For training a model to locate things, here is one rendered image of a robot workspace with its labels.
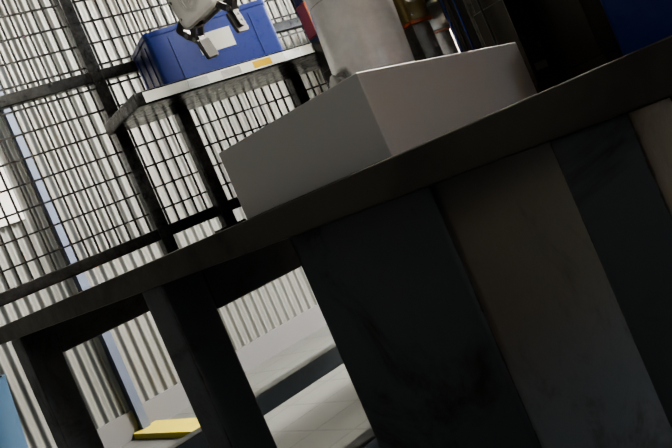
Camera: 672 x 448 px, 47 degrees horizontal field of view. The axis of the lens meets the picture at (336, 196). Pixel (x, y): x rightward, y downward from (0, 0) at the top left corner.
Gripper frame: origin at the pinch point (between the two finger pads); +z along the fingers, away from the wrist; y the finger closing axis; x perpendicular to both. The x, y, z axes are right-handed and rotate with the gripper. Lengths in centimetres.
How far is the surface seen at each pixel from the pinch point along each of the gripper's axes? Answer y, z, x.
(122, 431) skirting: -227, 83, 75
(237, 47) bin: -19.5, -3.5, 27.3
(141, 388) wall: -224, 73, 93
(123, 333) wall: -221, 47, 99
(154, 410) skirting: -223, 84, 92
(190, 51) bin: -24.2, -7.6, 18.2
